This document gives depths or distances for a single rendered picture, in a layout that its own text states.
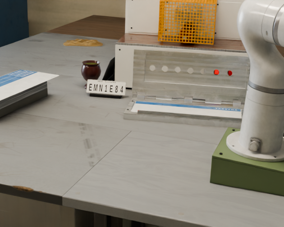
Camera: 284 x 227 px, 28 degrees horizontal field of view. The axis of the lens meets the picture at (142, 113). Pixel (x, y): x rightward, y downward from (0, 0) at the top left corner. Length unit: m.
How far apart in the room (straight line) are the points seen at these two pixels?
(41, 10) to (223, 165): 3.07
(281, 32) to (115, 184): 0.59
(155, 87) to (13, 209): 0.75
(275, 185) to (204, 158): 0.28
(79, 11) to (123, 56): 1.96
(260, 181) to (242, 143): 0.12
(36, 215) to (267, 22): 1.24
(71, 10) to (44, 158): 2.69
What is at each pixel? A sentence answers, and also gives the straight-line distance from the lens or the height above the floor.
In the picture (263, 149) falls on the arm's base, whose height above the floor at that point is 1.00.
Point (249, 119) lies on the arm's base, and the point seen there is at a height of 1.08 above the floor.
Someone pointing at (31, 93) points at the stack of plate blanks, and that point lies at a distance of 2.21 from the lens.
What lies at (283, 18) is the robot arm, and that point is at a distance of 1.48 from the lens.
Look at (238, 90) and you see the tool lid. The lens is 2.17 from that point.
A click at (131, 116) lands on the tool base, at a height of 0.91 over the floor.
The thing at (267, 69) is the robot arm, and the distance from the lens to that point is 1.53.
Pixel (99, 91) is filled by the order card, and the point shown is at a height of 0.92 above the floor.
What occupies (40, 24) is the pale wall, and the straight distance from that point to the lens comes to 4.46.
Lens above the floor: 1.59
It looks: 19 degrees down
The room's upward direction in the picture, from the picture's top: 2 degrees clockwise
